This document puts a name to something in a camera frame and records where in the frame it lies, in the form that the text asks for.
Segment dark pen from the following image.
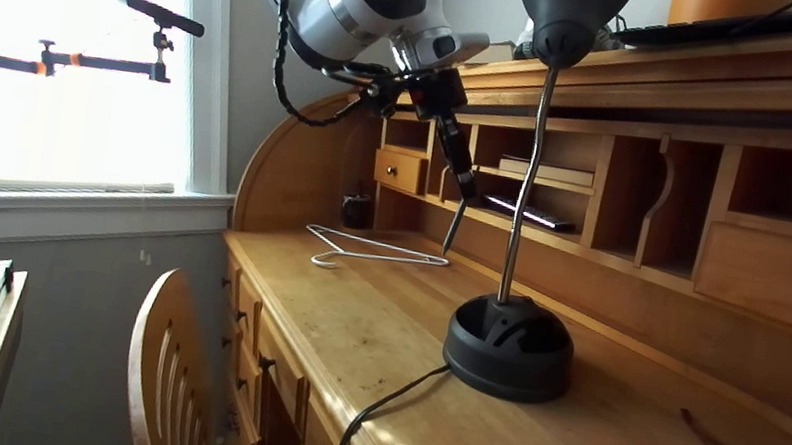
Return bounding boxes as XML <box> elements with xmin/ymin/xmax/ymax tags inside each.
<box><xmin>440</xmin><ymin>195</ymin><xmax>470</xmax><ymax>259</ymax></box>

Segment black desk lamp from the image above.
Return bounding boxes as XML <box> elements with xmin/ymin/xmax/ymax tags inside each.
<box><xmin>436</xmin><ymin>0</ymin><xmax>641</xmax><ymax>412</ymax></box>

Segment small wooden drawer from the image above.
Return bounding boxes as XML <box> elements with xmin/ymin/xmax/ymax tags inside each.
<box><xmin>370</xmin><ymin>147</ymin><xmax>431</xmax><ymax>198</ymax></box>

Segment small black pot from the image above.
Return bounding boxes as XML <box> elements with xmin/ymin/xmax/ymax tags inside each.
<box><xmin>338</xmin><ymin>191</ymin><xmax>376</xmax><ymax>233</ymax></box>

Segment black remote control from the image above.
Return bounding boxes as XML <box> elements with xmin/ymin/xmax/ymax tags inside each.
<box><xmin>481</xmin><ymin>192</ymin><xmax>579</xmax><ymax>235</ymax></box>

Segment wooden desk drawer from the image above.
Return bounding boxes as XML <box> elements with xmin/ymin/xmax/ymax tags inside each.
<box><xmin>241</xmin><ymin>311</ymin><xmax>324</xmax><ymax>443</ymax></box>
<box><xmin>221</xmin><ymin>268</ymin><xmax>271</xmax><ymax>346</ymax></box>

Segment orange round container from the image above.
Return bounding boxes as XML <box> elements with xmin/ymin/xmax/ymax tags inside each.
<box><xmin>667</xmin><ymin>0</ymin><xmax>792</xmax><ymax>43</ymax></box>

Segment wide wooden drawer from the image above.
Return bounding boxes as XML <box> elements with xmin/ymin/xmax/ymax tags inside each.
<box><xmin>687</xmin><ymin>218</ymin><xmax>792</xmax><ymax>343</ymax></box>

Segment window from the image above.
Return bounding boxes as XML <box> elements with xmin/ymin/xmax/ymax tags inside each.
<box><xmin>0</xmin><ymin>0</ymin><xmax>255</xmax><ymax>236</ymax></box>

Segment wooden chair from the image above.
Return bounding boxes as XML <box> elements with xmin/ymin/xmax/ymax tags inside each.
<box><xmin>115</xmin><ymin>262</ymin><xmax>356</xmax><ymax>445</ymax></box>

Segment white wire hanger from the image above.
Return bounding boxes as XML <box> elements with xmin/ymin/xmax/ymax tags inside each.
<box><xmin>300</xmin><ymin>223</ymin><xmax>454</xmax><ymax>287</ymax></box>

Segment camera on mount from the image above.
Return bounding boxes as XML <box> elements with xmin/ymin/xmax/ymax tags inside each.
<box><xmin>0</xmin><ymin>0</ymin><xmax>210</xmax><ymax>100</ymax></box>

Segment black cable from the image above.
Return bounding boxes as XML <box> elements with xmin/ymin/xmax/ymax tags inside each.
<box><xmin>325</xmin><ymin>348</ymin><xmax>453</xmax><ymax>445</ymax></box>

